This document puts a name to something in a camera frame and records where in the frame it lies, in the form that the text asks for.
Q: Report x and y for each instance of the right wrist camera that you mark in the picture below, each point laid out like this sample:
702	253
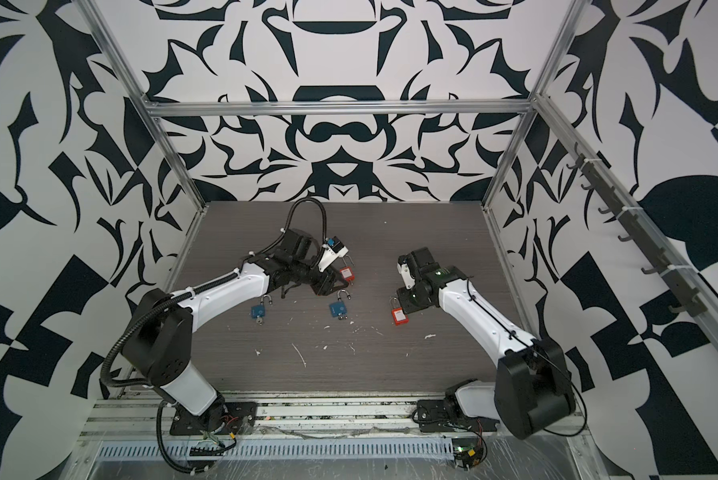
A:
405	272

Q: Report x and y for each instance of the black hook rail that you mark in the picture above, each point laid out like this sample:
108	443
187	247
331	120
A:
640	230

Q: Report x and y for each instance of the blue padlock left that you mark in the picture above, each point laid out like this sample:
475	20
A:
258	311

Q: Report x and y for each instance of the blue padlock centre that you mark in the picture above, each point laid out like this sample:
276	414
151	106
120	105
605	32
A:
338	308

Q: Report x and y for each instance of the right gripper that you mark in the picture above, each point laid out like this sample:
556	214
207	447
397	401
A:
408	305

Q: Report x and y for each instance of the aluminium frame crossbar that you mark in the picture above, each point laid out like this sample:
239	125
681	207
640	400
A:
197	109

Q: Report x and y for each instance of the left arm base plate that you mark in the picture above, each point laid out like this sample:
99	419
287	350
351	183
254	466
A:
231	418

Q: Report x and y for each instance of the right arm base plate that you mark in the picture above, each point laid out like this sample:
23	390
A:
439	416

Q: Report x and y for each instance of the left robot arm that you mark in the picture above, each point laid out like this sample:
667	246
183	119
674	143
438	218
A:
158	340

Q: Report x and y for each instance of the blue padlock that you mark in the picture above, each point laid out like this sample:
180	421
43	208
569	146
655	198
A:
338	308
258	311

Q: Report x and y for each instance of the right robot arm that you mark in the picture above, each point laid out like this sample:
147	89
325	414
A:
532	389

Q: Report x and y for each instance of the red padlock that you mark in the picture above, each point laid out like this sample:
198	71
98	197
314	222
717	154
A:
399	317
347	269

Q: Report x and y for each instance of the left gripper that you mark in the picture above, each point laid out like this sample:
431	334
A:
330	277

